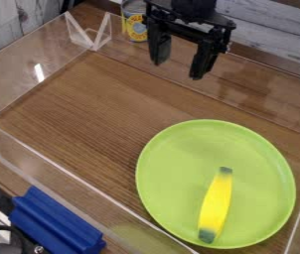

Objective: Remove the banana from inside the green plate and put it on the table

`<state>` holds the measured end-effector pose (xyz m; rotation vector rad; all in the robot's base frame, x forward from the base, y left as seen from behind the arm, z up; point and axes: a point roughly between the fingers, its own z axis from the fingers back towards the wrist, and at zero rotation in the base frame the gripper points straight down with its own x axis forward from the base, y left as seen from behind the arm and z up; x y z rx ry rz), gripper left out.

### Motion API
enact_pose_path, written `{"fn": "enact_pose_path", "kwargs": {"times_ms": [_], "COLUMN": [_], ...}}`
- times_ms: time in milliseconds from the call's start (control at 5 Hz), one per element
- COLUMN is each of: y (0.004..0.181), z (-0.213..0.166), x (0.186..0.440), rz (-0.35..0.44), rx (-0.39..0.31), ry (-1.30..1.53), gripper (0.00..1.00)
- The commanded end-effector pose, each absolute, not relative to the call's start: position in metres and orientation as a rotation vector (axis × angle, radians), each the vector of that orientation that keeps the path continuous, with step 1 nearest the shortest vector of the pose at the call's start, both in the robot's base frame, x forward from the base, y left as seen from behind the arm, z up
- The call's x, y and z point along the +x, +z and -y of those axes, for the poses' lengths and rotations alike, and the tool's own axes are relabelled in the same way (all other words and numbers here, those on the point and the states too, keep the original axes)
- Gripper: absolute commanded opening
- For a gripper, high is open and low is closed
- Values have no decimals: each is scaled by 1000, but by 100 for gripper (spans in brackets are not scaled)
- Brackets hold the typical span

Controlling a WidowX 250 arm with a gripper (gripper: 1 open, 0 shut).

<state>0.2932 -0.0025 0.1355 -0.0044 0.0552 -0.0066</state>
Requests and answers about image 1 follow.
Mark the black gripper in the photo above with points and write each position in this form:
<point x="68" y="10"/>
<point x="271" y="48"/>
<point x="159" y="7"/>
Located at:
<point x="188" y="11"/>

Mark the yellow toy banana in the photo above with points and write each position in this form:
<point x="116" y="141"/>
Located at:
<point x="215" y="206"/>

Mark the green plastic plate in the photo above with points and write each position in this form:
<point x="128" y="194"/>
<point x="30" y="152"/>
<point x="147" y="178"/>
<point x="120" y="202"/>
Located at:
<point x="176" y="165"/>

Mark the yellow labelled tin can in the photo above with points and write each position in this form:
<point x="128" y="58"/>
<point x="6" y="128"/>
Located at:
<point x="131" y="11"/>

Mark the blue plastic clamp block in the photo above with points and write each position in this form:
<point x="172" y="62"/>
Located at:
<point x="53" y="226"/>

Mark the clear acrylic corner bracket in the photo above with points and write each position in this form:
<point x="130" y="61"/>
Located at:
<point x="88" y="38"/>

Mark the clear acrylic enclosure wall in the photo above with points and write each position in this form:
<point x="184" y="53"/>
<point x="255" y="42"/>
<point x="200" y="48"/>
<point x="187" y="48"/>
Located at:
<point x="79" y="110"/>

